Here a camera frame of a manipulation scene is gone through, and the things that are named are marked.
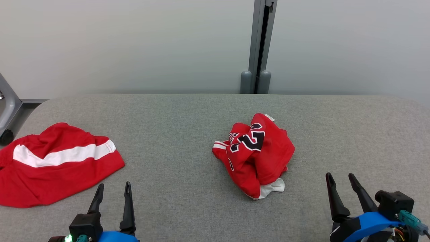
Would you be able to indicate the grey wall post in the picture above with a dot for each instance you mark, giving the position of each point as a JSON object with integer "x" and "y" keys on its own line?
{"x": 253, "y": 40}

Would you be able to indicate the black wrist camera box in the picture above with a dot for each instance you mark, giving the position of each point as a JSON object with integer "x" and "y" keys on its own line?
{"x": 85, "y": 225}
{"x": 394, "y": 201}

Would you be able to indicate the grey metal frame with caster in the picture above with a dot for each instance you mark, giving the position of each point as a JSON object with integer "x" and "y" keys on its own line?
{"x": 8, "y": 104}

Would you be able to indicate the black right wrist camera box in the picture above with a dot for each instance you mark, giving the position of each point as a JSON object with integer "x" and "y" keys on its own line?
{"x": 394, "y": 201}

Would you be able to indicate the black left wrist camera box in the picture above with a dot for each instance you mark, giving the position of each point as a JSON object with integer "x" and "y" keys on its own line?
{"x": 85, "y": 225}

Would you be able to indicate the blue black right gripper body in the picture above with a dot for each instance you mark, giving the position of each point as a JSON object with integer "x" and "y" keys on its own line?
{"x": 366, "y": 223}

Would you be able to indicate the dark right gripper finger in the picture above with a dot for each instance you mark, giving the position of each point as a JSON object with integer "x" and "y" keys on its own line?
{"x": 363, "y": 198}
{"x": 337, "y": 205}

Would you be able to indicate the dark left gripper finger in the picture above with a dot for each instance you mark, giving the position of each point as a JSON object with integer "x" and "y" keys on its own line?
{"x": 96, "y": 200}
{"x": 128, "y": 211}

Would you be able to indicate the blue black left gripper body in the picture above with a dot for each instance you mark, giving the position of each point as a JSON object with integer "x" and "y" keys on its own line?
{"x": 117, "y": 237}

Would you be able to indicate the red shorts with white stripe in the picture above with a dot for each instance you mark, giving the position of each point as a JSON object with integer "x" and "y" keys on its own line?
{"x": 50, "y": 178}

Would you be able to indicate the red jersey with black number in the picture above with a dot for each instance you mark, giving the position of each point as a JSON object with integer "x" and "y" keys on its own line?
{"x": 268, "y": 154}

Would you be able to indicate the grey fabric sofa cushion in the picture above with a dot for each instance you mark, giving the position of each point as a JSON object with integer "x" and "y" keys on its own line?
{"x": 168, "y": 134}

